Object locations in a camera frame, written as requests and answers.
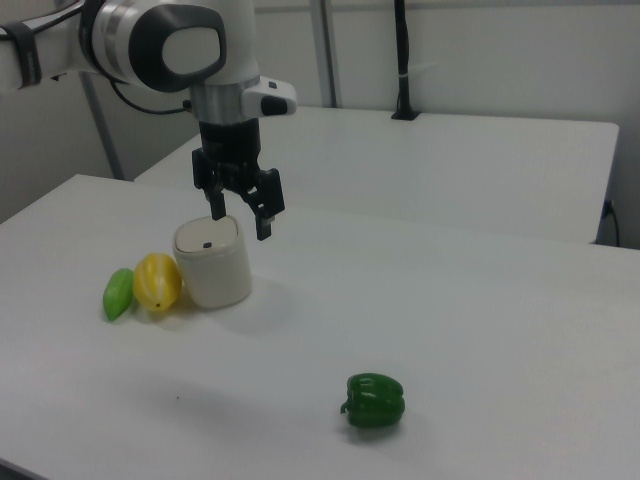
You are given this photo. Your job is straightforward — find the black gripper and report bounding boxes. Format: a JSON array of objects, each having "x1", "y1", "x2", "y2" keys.
[{"x1": 190, "y1": 116, "x2": 287, "y2": 243}]

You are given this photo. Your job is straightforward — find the cream lidded garbage bin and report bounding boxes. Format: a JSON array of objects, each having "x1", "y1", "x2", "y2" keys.
[{"x1": 171, "y1": 215, "x2": 253, "y2": 310}]

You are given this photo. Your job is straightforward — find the yellow striped toy melon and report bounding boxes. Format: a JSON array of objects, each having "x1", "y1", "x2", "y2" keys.
[{"x1": 132, "y1": 252, "x2": 184, "y2": 314}]

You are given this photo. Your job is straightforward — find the light green toy vegetable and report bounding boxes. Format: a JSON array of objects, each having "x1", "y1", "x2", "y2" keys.
[{"x1": 102, "y1": 267, "x2": 136, "y2": 323}]

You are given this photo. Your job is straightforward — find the white rectangular table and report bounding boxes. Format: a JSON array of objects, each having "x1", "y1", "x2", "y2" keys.
[{"x1": 133, "y1": 103, "x2": 622, "y2": 246}]

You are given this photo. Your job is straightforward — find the black pole with clamp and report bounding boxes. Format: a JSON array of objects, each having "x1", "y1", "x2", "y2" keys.
[{"x1": 390, "y1": 0, "x2": 422, "y2": 122}]

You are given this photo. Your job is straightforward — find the dark green toy bell pepper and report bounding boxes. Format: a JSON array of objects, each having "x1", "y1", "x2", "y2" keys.
[{"x1": 338, "y1": 371, "x2": 407, "y2": 430}]

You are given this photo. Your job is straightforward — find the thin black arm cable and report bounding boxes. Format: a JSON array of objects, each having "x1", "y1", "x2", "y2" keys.
[{"x1": 108, "y1": 81, "x2": 195, "y2": 116}]

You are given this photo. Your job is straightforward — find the black velcro strap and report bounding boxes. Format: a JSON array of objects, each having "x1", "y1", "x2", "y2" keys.
[{"x1": 9, "y1": 21, "x2": 43, "y2": 91}]

